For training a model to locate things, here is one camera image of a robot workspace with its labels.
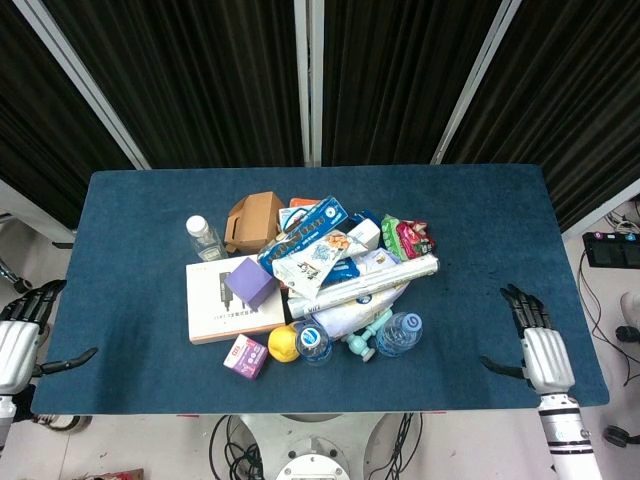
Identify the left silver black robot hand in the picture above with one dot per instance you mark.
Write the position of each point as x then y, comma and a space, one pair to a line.
15, 345

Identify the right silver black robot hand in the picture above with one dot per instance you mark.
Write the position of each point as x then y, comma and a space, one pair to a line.
542, 352

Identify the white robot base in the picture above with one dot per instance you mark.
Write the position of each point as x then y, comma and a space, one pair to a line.
312, 450

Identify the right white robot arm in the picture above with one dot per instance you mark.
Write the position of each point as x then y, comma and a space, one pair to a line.
567, 435

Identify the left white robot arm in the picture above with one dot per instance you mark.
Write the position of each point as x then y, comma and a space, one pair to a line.
5, 422

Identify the clear bottle white cap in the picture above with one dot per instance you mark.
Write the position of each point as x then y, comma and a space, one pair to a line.
205, 240

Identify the water bottle blue cap label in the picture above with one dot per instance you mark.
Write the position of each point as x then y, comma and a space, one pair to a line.
312, 342

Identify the blue felt table mat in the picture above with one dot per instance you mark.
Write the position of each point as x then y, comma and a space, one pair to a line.
450, 300

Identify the black foot pedal box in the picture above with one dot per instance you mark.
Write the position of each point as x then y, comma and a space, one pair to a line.
610, 250

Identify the red snack packet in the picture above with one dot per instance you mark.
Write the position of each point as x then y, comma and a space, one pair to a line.
415, 240

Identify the teal dumbbell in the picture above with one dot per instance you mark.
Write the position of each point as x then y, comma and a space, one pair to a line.
361, 342

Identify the green snack packet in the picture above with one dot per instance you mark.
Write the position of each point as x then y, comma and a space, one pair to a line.
392, 240

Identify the white cling film roll box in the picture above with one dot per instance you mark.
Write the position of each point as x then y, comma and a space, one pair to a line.
365, 287

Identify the large white plastic bag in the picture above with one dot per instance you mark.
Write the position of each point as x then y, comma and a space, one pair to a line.
350, 312

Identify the white flat product box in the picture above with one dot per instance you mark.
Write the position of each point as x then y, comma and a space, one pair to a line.
215, 315

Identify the small white carton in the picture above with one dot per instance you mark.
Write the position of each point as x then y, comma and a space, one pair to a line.
365, 234

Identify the pink purple small box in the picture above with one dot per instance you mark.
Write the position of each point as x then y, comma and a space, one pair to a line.
246, 356

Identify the purple cube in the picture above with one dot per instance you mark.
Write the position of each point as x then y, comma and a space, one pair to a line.
249, 285

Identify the yellow lemon toy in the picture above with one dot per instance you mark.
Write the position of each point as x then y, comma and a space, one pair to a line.
282, 344

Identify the brown cardboard box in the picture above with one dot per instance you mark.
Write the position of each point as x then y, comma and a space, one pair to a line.
250, 220

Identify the white orange box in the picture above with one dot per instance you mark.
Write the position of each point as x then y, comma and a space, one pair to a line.
302, 202

